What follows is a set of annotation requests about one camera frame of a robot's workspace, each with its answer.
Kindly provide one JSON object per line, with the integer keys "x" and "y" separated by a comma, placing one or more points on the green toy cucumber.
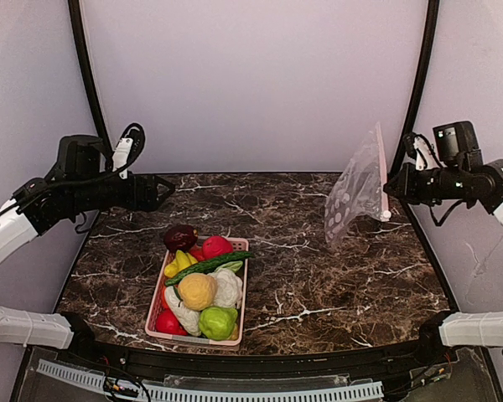
{"x": 208, "y": 266}

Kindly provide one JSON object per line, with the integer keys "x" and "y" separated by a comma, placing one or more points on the pink plastic basket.
{"x": 158, "y": 303}

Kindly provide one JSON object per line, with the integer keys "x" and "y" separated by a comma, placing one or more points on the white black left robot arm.
{"x": 85, "y": 177}

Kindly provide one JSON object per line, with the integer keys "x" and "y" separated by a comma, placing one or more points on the red toy tomato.
{"x": 168, "y": 323}

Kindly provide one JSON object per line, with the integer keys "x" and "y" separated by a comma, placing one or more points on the black left frame post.
{"x": 84, "y": 62}

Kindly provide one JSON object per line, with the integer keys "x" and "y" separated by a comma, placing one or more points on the black frame post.
{"x": 425, "y": 53}
{"x": 84, "y": 62}

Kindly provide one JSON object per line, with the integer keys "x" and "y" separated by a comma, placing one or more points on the black front table rail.
{"x": 392, "y": 363}

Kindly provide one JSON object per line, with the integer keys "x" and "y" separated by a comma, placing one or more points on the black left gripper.
{"x": 144, "y": 192}

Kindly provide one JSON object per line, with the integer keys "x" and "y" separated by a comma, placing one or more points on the dark red toy fruit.
{"x": 180, "y": 237}

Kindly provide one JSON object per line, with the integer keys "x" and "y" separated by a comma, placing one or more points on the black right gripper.
{"x": 405, "y": 184}

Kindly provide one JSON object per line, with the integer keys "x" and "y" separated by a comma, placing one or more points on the yellow toy pepper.
{"x": 180, "y": 262}

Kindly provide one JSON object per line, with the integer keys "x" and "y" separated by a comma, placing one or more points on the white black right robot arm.
{"x": 451, "y": 168}

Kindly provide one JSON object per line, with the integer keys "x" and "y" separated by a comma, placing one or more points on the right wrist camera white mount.
{"x": 419, "y": 149}

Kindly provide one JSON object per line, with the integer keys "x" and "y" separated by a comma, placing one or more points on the black right frame post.
{"x": 425, "y": 53}

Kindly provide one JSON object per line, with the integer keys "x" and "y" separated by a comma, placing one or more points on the green toy leaf vegetable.
{"x": 233, "y": 266}

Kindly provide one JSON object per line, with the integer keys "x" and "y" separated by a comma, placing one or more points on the clear dotted zip top bag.
{"x": 359, "y": 189}

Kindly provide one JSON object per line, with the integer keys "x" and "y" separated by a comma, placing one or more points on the white toy cauliflower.
{"x": 229, "y": 289}

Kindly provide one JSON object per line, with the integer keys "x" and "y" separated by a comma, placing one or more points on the red toy apple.
{"x": 216, "y": 246}

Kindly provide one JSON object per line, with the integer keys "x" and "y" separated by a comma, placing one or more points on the yellow toy cauliflower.
{"x": 197, "y": 291}

